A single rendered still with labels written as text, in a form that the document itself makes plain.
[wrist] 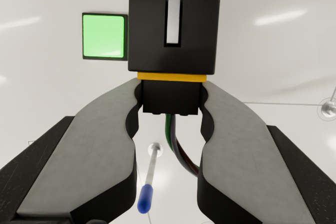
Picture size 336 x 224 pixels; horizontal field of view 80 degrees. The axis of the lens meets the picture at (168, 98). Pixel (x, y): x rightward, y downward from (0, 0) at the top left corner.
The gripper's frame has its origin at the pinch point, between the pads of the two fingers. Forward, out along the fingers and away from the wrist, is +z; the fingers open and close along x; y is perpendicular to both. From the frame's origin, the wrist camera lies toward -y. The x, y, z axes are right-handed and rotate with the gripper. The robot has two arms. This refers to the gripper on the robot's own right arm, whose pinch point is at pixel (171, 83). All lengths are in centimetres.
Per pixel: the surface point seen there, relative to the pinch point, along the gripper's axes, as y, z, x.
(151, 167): 7.3, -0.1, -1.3
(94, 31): -1.0, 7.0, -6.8
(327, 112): 4.9, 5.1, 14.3
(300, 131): 6.9, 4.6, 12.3
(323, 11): -3.0, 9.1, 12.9
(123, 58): 1.2, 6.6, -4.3
